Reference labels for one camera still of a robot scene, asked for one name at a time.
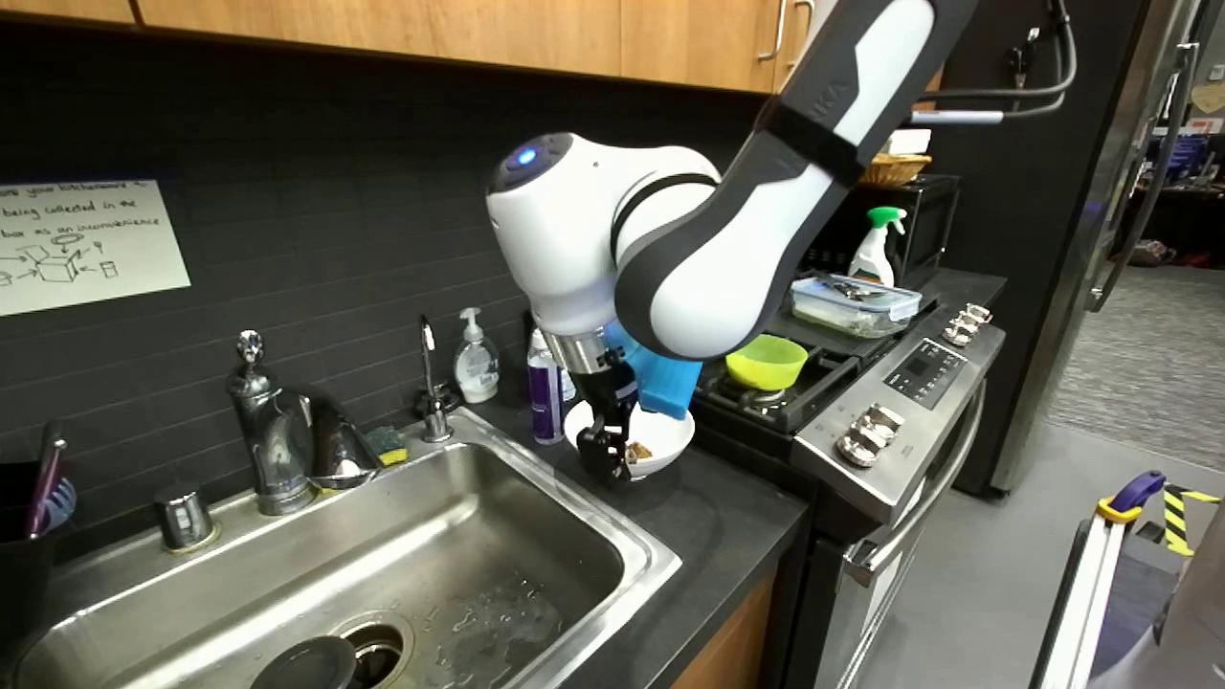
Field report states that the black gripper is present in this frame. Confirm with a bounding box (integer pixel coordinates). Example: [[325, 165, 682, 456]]
[[573, 359, 638, 490]]

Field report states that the white bowl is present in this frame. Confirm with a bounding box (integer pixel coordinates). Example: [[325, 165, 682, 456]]
[[558, 396, 702, 485]]

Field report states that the small yellow-green bowl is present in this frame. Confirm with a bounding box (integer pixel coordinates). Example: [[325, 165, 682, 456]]
[[719, 328, 812, 396]]

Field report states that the pump soap bottle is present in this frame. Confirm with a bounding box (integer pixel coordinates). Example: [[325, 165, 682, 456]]
[[453, 301, 506, 410]]

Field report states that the sink side sprayer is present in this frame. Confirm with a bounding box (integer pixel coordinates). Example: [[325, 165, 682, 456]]
[[409, 313, 455, 445]]

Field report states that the yellow sponge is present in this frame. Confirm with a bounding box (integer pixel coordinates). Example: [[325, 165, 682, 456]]
[[360, 426, 413, 472]]

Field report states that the wooden base cabinet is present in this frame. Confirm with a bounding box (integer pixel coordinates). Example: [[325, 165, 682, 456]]
[[667, 568, 785, 689]]

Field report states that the stainless steel sink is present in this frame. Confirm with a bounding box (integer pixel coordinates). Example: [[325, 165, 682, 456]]
[[0, 405, 686, 689]]

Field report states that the dark metal sink fixture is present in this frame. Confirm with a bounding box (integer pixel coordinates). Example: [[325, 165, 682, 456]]
[[311, 396, 377, 494]]

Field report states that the stainless steel gas stove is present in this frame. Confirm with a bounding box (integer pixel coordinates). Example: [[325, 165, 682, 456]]
[[695, 263, 1010, 689]]

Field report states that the chrome faucet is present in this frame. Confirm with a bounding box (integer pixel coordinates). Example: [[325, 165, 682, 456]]
[[226, 324, 318, 519]]

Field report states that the white spray bottle green trigger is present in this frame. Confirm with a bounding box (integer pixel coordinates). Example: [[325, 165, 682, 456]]
[[846, 204, 910, 292]]

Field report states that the woven basket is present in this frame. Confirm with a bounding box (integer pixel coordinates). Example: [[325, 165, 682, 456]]
[[863, 147, 937, 193]]

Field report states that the chrome sink hole cap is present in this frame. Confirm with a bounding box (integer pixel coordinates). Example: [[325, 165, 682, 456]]
[[156, 485, 217, 551]]

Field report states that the wooden cabinet door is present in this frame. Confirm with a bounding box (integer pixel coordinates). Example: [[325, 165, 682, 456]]
[[617, 0, 785, 97], [131, 0, 626, 75], [778, 0, 835, 105], [0, 0, 142, 31]]

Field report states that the black refrigerator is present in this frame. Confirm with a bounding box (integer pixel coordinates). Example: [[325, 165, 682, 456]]
[[933, 0, 1209, 503]]

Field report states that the thin red utensil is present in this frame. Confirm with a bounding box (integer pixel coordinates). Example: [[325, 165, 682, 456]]
[[23, 427, 74, 544]]

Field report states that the yellow black striped bar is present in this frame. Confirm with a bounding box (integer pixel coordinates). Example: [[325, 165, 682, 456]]
[[1157, 482, 1225, 563]]

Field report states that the black utensil cup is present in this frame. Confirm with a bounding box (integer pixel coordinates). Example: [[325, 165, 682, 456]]
[[0, 456, 68, 647]]

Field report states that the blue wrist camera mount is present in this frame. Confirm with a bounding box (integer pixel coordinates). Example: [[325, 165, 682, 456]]
[[604, 318, 709, 420]]

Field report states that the metal cabinet handle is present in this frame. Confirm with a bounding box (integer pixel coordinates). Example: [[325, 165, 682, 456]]
[[756, 0, 790, 66], [781, 0, 821, 70]]

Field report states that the white frame blue handle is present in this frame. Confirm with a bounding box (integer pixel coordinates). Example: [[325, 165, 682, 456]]
[[1026, 466, 1171, 689]]

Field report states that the handwritten white wall sign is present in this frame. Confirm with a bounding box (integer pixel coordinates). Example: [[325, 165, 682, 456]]
[[0, 175, 197, 320]]

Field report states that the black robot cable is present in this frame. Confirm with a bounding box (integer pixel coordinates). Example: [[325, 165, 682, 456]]
[[910, 0, 1085, 131]]

